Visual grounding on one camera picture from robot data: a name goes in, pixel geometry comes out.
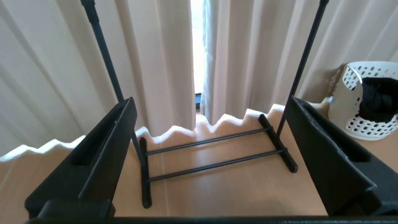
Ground black clothes rack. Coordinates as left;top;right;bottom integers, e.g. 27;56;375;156
80;0;330;209

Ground black shorts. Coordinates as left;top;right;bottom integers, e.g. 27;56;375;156
358;77;398;124

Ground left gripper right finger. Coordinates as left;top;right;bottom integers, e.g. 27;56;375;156
283;95;398;217

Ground window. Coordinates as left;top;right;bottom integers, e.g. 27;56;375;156
190;0;208;112

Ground white laundry basket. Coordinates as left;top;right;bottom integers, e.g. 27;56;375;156
327;60;398;141

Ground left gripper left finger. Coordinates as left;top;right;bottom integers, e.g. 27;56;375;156
24;96;138;218

